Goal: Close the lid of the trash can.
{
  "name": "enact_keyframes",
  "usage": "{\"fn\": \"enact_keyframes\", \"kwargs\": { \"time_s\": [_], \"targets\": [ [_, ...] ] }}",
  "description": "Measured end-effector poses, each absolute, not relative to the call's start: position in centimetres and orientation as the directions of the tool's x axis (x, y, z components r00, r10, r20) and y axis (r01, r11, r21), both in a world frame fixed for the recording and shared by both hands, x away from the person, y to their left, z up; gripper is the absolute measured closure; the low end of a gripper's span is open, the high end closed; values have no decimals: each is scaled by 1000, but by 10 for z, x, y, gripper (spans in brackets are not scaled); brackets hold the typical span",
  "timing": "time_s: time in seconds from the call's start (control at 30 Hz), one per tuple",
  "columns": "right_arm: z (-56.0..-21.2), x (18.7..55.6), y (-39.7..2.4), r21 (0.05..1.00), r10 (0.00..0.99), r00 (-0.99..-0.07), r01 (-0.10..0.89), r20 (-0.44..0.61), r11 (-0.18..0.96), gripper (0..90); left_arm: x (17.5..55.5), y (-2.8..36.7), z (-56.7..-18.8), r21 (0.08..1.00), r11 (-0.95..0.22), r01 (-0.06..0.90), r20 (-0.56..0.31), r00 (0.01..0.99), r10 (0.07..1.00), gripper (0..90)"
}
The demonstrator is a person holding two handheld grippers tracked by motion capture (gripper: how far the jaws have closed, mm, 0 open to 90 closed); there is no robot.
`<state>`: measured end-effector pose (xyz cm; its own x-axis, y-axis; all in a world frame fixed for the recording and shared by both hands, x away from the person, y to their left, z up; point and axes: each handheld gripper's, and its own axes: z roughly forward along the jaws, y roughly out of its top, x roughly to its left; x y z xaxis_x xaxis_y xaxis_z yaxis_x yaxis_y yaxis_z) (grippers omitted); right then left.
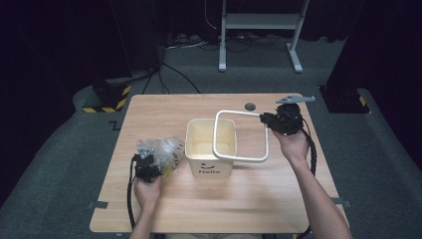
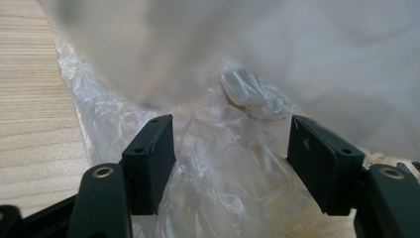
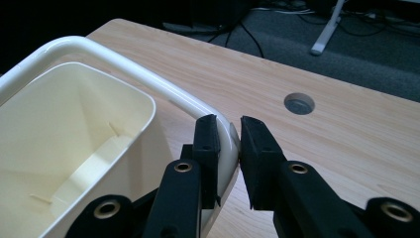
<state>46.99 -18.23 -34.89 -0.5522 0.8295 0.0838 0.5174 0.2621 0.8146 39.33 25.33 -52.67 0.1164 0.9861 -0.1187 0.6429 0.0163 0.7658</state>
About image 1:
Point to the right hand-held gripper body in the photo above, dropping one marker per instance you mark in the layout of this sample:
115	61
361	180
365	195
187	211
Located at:
288	119

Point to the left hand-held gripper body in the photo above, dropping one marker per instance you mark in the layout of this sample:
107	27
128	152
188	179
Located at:
146	169

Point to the clear plastic bin bag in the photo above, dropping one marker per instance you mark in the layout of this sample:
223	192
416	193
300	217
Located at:
167	151

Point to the white square trash bin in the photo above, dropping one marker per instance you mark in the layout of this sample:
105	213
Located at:
209	166

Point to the person's left hand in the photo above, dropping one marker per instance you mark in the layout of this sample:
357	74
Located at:
147	192

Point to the person's right hand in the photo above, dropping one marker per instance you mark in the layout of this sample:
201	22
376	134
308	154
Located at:
293	147

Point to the black yellow striped stand base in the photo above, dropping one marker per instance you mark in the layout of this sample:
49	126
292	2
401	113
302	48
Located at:
343	99
107	96

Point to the grey tape strip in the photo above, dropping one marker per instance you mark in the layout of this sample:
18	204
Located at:
341	201
99	204

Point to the white metal stand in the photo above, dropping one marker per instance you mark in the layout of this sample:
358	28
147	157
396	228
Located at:
262	21

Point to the power strip with plugs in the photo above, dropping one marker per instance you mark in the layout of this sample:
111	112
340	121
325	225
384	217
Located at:
185	40

